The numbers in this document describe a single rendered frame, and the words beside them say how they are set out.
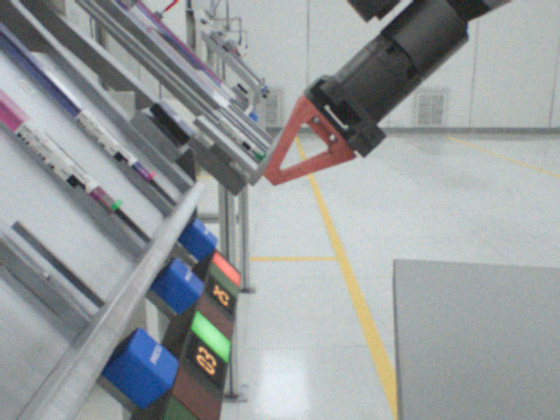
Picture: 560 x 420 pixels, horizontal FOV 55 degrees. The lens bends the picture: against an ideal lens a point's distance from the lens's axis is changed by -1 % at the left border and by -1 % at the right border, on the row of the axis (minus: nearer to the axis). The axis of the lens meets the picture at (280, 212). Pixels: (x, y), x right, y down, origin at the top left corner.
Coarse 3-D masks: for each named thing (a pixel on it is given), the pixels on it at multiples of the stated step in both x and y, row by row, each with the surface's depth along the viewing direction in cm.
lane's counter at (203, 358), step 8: (192, 336) 37; (192, 344) 36; (200, 344) 37; (192, 352) 35; (200, 352) 36; (208, 352) 37; (192, 360) 34; (200, 360) 35; (208, 360) 36; (216, 360) 37; (200, 368) 34; (208, 368) 35; (216, 368) 36; (208, 376) 34; (216, 376) 35; (216, 384) 35
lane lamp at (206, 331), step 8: (200, 320) 39; (192, 328) 38; (200, 328) 39; (208, 328) 40; (200, 336) 38; (208, 336) 39; (216, 336) 40; (224, 336) 41; (208, 344) 38; (216, 344) 39; (224, 344) 40; (216, 352) 38; (224, 352) 39
